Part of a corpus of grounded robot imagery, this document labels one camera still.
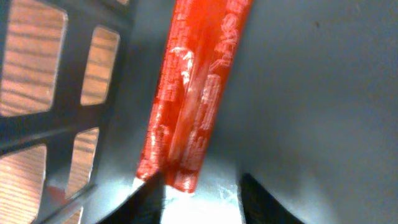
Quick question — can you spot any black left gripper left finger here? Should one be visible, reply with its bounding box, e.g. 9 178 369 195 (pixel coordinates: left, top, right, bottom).
99 171 165 224

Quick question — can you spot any grey plastic mesh basket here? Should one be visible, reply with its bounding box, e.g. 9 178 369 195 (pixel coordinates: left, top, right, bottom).
1 1 397 223

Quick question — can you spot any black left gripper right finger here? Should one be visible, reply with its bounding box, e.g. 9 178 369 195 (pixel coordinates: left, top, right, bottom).
239 173 303 224

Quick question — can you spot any narrow red stick packet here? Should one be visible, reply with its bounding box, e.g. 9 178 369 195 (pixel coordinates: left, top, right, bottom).
136 0 252 194

